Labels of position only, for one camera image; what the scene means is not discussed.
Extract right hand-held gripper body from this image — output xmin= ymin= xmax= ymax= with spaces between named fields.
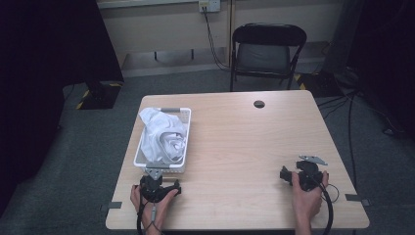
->
xmin=290 ymin=155 xmax=329 ymax=192

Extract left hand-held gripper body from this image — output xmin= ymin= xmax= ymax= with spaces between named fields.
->
xmin=139 ymin=166 xmax=174 ymax=204

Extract white plastic basket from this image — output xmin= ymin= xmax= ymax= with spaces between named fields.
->
xmin=132 ymin=107 xmax=192 ymax=173

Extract white cloth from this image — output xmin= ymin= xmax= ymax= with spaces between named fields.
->
xmin=138 ymin=107 xmax=188 ymax=165

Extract person's left hand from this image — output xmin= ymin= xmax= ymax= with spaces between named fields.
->
xmin=129 ymin=184 xmax=180 ymax=231

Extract person's right hand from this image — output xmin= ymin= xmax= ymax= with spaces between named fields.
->
xmin=291 ymin=170 xmax=330 ymax=226

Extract grey tape strip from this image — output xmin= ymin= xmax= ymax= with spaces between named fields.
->
xmin=345 ymin=193 xmax=372 ymax=207
xmin=99 ymin=201 xmax=123 ymax=211

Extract black equipment base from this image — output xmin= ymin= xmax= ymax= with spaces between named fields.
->
xmin=75 ymin=80 xmax=124 ymax=111

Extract black folding chair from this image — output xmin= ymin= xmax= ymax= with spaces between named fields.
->
xmin=229 ymin=23 xmax=308 ymax=92

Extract black curtain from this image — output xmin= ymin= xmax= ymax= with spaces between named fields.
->
xmin=0 ymin=0 xmax=125 ymax=216

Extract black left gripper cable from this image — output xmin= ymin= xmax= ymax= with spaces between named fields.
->
xmin=136 ymin=193 xmax=164 ymax=235

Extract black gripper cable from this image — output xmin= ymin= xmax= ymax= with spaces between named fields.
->
xmin=315 ymin=182 xmax=341 ymax=235
xmin=136 ymin=193 xmax=164 ymax=235

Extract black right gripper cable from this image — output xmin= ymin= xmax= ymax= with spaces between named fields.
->
xmin=315 ymin=182 xmax=341 ymax=235

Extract black floor cables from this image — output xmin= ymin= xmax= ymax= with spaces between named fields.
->
xmin=315 ymin=65 xmax=405 ymax=190

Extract black wall cable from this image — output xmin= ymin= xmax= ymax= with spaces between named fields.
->
xmin=202 ymin=6 xmax=231 ymax=71

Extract white wall socket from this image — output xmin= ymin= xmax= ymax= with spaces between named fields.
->
xmin=198 ymin=0 xmax=222 ymax=14

